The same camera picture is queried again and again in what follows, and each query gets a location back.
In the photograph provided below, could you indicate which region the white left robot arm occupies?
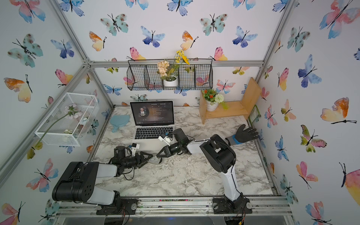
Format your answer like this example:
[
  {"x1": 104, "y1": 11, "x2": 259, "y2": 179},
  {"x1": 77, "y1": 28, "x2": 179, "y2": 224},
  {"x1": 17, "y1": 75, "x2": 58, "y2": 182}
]
[{"x1": 52, "y1": 149, "x2": 153, "y2": 205}]

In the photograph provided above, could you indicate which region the white pot with beige flowers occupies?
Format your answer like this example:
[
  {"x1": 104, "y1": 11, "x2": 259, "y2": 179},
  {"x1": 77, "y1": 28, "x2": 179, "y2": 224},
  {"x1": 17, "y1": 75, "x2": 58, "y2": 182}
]
[{"x1": 157, "y1": 61, "x2": 179, "y2": 87}]

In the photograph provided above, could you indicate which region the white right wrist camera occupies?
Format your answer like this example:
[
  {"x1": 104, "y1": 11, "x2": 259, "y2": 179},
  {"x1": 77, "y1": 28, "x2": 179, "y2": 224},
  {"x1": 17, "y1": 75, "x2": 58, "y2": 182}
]
[{"x1": 158, "y1": 133, "x2": 173, "y2": 146}]

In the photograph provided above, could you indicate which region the black wire wall basket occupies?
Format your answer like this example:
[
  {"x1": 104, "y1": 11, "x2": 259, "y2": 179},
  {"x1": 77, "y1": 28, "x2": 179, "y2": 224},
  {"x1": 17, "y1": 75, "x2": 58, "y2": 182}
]
[{"x1": 124, "y1": 58, "x2": 213, "y2": 91}]

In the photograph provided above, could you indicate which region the light blue hand mirror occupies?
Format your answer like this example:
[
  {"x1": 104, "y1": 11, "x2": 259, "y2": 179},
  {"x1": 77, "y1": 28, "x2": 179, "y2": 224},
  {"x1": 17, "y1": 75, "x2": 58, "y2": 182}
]
[{"x1": 110, "y1": 114, "x2": 130, "y2": 133}]

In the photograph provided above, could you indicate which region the silver laptop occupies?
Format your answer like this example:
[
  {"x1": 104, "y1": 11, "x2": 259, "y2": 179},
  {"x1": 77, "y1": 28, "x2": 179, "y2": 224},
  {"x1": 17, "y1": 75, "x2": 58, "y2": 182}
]
[{"x1": 130, "y1": 100, "x2": 175, "y2": 152}]

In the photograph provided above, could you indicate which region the grey wireless mouse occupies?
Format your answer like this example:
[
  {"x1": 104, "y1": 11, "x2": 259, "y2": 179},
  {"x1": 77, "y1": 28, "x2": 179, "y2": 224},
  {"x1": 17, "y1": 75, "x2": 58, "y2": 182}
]
[{"x1": 148, "y1": 156, "x2": 163, "y2": 165}]

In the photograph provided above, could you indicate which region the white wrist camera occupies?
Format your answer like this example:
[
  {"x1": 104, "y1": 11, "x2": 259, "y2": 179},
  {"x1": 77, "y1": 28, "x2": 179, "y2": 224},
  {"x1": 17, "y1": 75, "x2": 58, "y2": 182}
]
[
  {"x1": 128, "y1": 143, "x2": 140, "y2": 157},
  {"x1": 158, "y1": 133, "x2": 173, "y2": 146}
]

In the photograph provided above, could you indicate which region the pink artificial flower with stem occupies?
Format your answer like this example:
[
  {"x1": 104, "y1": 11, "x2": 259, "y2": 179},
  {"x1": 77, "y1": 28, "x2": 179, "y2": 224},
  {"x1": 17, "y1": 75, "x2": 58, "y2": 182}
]
[{"x1": 26, "y1": 103, "x2": 83, "y2": 160}]

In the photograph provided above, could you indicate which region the green artificial plant with flowers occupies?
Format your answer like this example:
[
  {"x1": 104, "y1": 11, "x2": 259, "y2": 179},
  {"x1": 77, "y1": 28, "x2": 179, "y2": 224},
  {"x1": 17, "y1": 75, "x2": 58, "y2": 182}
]
[{"x1": 202, "y1": 89, "x2": 229, "y2": 110}]

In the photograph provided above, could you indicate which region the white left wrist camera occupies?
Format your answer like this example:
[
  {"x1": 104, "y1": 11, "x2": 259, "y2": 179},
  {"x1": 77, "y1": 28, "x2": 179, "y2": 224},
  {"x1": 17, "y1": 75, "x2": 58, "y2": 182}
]
[{"x1": 128, "y1": 143, "x2": 140, "y2": 157}]

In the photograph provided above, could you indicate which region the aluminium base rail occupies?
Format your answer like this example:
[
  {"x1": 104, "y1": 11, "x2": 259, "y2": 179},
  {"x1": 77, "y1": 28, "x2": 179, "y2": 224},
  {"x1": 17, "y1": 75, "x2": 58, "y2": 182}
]
[{"x1": 56, "y1": 196, "x2": 293, "y2": 218}]

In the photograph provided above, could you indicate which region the black and blue work glove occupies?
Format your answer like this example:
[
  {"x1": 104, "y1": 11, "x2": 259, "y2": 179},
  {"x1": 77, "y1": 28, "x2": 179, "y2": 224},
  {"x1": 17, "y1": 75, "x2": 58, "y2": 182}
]
[{"x1": 226, "y1": 124, "x2": 259, "y2": 146}]

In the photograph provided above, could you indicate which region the yellow artificial flower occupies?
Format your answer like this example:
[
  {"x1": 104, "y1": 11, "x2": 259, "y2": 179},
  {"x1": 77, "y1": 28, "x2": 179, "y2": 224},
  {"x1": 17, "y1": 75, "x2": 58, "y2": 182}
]
[{"x1": 174, "y1": 50, "x2": 189, "y2": 65}]

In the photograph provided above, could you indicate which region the wooden desktop shelf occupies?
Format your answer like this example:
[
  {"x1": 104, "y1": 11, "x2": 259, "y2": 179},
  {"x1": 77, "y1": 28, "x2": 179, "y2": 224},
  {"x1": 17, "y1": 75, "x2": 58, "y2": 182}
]
[{"x1": 199, "y1": 77, "x2": 262, "y2": 124}]

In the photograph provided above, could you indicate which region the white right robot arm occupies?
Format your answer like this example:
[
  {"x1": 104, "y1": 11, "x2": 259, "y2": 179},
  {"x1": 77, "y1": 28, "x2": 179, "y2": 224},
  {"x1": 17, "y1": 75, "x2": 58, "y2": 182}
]
[{"x1": 157, "y1": 134, "x2": 247, "y2": 209}]

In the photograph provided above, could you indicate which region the green and white leaflet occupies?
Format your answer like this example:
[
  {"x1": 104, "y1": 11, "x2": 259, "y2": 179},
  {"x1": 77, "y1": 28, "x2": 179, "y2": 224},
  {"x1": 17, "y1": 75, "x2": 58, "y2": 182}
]
[{"x1": 248, "y1": 105, "x2": 261, "y2": 125}]

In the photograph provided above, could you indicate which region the white mesh wall box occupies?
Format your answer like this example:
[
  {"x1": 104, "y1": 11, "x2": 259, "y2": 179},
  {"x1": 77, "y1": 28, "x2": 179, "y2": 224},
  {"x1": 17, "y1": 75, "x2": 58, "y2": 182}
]
[{"x1": 35, "y1": 92, "x2": 99, "y2": 147}]

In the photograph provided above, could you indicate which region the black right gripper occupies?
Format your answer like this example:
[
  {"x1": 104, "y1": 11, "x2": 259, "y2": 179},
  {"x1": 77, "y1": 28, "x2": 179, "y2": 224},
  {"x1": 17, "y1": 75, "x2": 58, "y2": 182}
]
[{"x1": 155, "y1": 142, "x2": 182, "y2": 158}]

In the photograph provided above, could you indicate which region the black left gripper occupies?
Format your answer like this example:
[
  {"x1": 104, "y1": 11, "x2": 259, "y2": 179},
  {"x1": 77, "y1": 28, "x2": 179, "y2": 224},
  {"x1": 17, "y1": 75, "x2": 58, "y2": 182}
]
[{"x1": 122, "y1": 152, "x2": 153, "y2": 169}]

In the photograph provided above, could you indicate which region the white ribbed flower pot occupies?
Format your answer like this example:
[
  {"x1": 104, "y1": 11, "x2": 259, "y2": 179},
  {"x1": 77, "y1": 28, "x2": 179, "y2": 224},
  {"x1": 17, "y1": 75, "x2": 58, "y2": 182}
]
[{"x1": 206, "y1": 100, "x2": 219, "y2": 112}]

